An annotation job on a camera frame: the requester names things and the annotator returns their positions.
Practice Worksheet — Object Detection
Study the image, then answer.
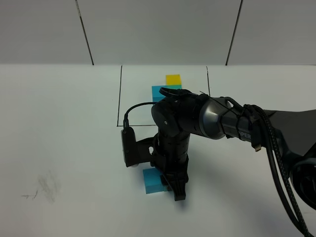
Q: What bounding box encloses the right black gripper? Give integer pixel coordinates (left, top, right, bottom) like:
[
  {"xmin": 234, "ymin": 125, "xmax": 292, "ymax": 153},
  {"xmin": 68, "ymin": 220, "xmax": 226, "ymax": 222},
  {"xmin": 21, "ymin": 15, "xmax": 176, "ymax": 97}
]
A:
[{"xmin": 155, "ymin": 129, "xmax": 190, "ymax": 201}]

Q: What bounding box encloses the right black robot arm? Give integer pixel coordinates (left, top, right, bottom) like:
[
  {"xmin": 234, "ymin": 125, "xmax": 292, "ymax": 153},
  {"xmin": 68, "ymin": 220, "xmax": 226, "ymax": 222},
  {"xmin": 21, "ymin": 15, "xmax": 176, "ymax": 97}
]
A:
[{"xmin": 152, "ymin": 88, "xmax": 316, "ymax": 208}]

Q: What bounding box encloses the blue template block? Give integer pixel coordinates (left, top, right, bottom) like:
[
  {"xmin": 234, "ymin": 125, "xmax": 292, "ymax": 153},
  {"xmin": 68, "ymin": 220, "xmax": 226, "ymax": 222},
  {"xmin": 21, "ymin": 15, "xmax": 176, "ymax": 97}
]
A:
[{"xmin": 152, "ymin": 85, "xmax": 165, "ymax": 102}]

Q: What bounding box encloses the green template block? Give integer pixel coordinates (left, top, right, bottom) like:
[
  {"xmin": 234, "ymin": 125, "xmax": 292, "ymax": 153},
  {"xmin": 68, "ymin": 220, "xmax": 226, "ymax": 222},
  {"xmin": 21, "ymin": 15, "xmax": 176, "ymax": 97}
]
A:
[{"xmin": 165, "ymin": 85, "xmax": 182, "ymax": 89}]

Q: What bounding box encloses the yellow template block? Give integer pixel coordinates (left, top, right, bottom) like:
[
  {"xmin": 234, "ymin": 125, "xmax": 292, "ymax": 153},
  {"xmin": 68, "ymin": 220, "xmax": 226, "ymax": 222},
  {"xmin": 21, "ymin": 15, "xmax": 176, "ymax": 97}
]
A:
[{"xmin": 165, "ymin": 75, "xmax": 182, "ymax": 85}]

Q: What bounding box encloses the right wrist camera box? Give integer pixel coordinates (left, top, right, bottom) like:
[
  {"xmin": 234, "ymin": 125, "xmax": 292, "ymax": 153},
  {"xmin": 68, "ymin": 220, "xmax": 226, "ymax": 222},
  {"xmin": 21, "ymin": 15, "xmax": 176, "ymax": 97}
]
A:
[{"xmin": 121, "ymin": 127, "xmax": 157, "ymax": 167}]

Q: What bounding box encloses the right black braided cable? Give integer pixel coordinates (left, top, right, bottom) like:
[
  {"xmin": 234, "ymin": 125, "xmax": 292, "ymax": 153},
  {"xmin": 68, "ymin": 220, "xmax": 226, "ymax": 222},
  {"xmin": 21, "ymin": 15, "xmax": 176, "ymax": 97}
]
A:
[{"xmin": 122, "ymin": 102, "xmax": 314, "ymax": 237}]

